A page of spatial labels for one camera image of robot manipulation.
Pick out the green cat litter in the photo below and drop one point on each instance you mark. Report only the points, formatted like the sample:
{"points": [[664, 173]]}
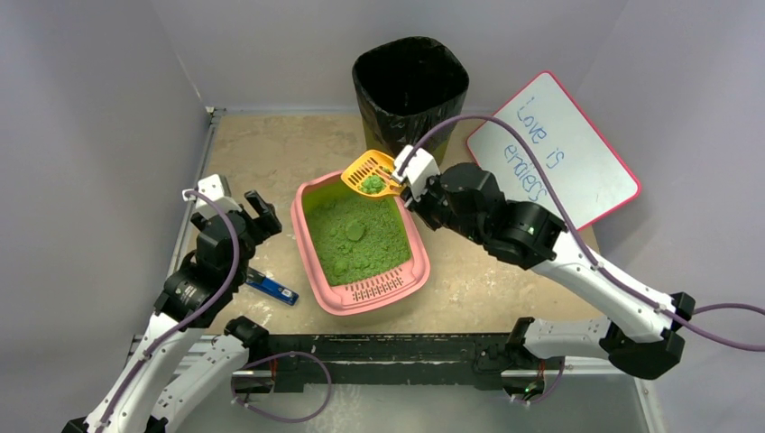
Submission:
{"points": [[356, 238]]}

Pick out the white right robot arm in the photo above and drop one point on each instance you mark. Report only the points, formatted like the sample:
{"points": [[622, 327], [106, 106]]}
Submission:
{"points": [[636, 332]]}

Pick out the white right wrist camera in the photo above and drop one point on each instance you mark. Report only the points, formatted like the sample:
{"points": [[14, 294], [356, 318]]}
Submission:
{"points": [[413, 169]]}

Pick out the blue and black stapler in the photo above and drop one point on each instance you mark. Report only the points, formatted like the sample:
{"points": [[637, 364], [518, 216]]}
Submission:
{"points": [[266, 285]]}

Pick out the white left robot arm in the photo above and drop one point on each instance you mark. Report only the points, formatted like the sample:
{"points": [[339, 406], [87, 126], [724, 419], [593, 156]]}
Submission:
{"points": [[190, 300]]}

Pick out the yellow litter scoop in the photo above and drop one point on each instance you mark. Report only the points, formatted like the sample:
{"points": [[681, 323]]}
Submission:
{"points": [[371, 162]]}

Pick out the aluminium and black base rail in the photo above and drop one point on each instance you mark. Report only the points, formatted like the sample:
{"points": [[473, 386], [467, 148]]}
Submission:
{"points": [[487, 362]]}

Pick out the pink framed whiteboard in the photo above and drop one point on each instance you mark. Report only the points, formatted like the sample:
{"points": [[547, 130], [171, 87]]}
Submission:
{"points": [[568, 156]]}

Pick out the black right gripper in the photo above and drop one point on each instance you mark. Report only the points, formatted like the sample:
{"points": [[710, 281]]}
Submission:
{"points": [[412, 198]]}

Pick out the black trash bag liner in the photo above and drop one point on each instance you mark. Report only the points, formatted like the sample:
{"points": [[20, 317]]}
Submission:
{"points": [[404, 88]]}

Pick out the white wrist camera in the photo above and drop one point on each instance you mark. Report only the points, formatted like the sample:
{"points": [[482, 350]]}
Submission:
{"points": [[413, 169], [215, 187]]}

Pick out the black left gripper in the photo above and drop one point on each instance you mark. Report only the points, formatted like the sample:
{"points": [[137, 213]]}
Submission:
{"points": [[250, 216]]}

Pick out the olive green trash bin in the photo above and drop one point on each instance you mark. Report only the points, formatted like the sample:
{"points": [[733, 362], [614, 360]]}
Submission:
{"points": [[439, 149]]}

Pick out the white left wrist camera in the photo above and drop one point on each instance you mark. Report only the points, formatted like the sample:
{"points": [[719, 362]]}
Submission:
{"points": [[215, 187]]}

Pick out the pink and green litter box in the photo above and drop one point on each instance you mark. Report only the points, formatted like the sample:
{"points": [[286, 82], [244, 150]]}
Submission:
{"points": [[369, 294]]}

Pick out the green litter clump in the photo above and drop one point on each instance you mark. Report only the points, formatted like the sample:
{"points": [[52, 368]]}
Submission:
{"points": [[372, 185]]}

